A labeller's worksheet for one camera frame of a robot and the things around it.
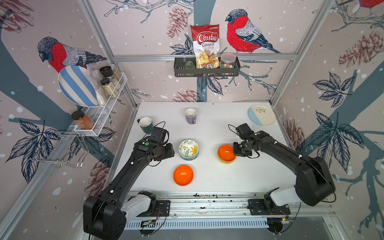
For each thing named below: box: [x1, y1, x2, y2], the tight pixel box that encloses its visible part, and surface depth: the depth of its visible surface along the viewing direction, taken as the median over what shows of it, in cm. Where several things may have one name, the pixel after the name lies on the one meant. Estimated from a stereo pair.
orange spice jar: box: [71, 110, 95, 130], surface depth 63 cm
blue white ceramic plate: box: [247, 105, 276, 126], surface depth 117 cm
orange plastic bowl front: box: [173, 164, 194, 187], surface depth 82 cm
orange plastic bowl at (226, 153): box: [217, 144, 237, 164], surface depth 87 cm
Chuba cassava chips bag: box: [190, 24, 220, 69], surface depth 84 cm
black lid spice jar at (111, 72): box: [99, 64, 122, 84], surface depth 83 cm
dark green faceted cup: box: [137, 117, 154, 135], surface depth 100 cm
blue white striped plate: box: [57, 65, 98, 107], surface depth 68 cm
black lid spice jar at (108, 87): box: [100, 78, 117, 98], surface depth 78 cm
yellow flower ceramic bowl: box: [178, 139, 200, 159], surface depth 91 cm
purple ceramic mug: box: [184, 108, 197, 125], surface depth 104 cm
